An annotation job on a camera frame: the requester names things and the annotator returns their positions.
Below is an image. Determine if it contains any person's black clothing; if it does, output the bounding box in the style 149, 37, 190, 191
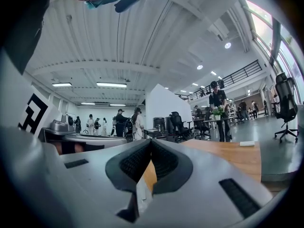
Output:
0, 0, 59, 76

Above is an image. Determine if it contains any black head-mounted camera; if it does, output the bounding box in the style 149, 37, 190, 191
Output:
114, 0, 142, 14

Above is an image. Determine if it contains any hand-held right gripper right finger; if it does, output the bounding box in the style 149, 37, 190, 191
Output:
144, 138, 274, 228

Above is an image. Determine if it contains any black balcony railing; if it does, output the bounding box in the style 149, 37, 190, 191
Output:
175, 59, 262, 102

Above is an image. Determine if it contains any green plant in white pot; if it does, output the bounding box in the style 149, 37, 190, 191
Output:
211, 105, 225, 121

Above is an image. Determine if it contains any black high table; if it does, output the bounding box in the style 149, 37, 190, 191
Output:
203, 117, 236, 143

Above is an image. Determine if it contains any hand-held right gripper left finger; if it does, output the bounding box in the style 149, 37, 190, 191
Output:
0, 126, 152, 228

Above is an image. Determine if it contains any black appliance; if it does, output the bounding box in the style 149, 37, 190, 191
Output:
153, 117, 167, 133

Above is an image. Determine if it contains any large window row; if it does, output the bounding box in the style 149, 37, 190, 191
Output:
244, 0, 304, 104

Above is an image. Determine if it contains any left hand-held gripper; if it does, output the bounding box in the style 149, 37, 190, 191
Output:
0, 48, 77, 138

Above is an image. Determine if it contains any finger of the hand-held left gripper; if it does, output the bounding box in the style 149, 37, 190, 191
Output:
63, 132, 128, 150

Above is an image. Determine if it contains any white partition wall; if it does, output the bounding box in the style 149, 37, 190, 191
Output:
145, 84, 192, 131

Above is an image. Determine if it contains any black mesh office chair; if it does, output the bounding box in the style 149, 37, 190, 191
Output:
274, 72, 300, 144

